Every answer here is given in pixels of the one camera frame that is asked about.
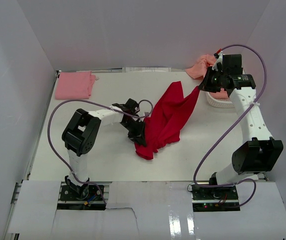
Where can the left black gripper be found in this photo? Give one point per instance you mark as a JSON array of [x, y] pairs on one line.
[[139, 136]]

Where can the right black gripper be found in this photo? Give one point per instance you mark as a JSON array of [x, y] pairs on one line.
[[205, 85]]

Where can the red t shirt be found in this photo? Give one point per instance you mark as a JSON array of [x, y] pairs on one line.
[[169, 116]]

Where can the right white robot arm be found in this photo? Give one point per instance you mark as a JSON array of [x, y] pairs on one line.
[[259, 151]]

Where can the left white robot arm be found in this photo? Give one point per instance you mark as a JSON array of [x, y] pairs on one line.
[[80, 134]]

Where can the white plastic basket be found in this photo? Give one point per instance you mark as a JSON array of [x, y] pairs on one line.
[[220, 101]]

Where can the salmon t shirt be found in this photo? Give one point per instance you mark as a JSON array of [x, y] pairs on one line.
[[198, 70]]

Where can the white paper sheet rear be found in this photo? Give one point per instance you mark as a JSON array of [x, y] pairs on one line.
[[146, 69]]

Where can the folded pink t shirt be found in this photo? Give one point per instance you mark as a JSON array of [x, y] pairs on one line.
[[74, 85]]

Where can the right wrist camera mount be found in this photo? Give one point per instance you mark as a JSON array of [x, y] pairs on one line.
[[219, 61]]

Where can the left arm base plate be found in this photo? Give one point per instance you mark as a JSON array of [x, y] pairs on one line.
[[91, 199]]

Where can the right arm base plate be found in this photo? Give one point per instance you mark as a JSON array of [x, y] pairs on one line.
[[219, 199]]

